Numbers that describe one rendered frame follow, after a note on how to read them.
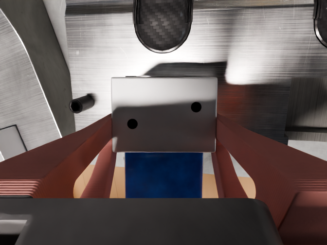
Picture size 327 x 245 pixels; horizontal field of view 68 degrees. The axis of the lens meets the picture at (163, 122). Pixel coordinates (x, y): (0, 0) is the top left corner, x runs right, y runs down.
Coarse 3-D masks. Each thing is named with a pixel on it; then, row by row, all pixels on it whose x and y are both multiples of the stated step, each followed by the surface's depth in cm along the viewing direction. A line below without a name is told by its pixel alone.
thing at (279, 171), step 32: (224, 128) 10; (224, 160) 11; (256, 160) 7; (288, 160) 6; (320, 160) 6; (224, 192) 11; (256, 192) 7; (288, 192) 5; (320, 192) 5; (288, 224) 6; (320, 224) 6
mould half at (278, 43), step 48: (96, 0) 16; (240, 0) 15; (288, 0) 14; (96, 48) 17; (144, 48) 16; (192, 48) 16; (240, 48) 15; (288, 48) 15; (96, 96) 18; (240, 96) 16; (288, 96) 15
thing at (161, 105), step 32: (128, 96) 11; (160, 96) 11; (192, 96) 11; (128, 128) 11; (160, 128) 11; (192, 128) 11; (128, 160) 13; (160, 160) 13; (192, 160) 13; (128, 192) 13; (160, 192) 13; (192, 192) 13
